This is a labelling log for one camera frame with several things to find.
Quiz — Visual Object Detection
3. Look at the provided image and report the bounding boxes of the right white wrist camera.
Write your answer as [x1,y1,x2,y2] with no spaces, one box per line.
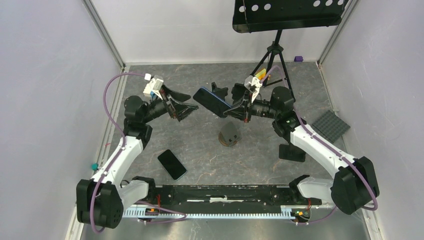
[243,75,263,103]

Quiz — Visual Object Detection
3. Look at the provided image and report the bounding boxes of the black round-base phone stand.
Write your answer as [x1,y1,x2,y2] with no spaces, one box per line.
[211,82,229,104]

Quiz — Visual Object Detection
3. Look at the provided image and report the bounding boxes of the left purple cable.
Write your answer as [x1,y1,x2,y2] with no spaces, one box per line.
[89,72,188,234]

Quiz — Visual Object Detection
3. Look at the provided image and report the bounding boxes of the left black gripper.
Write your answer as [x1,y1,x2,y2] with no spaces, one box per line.
[141,83,198,124]

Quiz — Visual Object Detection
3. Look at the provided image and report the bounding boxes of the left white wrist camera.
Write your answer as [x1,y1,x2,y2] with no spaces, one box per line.
[143,73,164,100]

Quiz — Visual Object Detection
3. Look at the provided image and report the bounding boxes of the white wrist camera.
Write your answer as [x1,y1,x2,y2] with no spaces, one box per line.
[143,73,164,100]
[243,75,263,103]

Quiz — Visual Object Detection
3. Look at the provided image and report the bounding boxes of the black music stand tripod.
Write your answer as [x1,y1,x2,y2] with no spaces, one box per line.
[232,0,348,90]

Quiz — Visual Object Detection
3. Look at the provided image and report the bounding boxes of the blue-edged black smartphone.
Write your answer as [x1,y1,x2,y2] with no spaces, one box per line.
[193,87,232,118]

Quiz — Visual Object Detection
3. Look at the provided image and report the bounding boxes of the purple block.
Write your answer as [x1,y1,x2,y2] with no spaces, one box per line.
[293,55,304,62]

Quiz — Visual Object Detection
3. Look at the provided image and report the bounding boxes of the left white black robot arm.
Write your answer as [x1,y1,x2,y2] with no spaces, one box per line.
[76,85,199,233]

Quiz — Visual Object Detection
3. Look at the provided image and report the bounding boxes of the black square-base phone holder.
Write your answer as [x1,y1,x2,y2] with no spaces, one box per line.
[278,144,306,163]

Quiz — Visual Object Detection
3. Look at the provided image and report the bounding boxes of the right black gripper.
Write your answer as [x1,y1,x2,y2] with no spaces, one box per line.
[224,90,280,123]

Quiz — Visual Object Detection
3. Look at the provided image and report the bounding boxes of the purple cable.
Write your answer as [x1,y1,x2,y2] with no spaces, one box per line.
[259,65,379,226]
[89,72,188,234]

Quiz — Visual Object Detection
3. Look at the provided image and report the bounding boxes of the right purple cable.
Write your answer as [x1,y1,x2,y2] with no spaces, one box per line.
[259,65,379,226]

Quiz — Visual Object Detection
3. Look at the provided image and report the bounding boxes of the teal clip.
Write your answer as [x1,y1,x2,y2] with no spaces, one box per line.
[90,163,99,172]

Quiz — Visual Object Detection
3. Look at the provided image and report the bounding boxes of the orange yellow block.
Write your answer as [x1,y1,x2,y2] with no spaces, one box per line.
[254,68,267,81]

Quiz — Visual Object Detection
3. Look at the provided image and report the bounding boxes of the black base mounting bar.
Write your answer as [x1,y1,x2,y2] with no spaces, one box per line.
[143,184,322,214]

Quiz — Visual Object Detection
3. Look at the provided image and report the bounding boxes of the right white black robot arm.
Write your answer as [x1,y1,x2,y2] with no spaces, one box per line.
[224,84,380,215]

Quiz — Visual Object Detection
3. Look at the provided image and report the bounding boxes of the grey studded baseplate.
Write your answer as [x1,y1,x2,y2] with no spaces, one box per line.
[312,110,351,144]

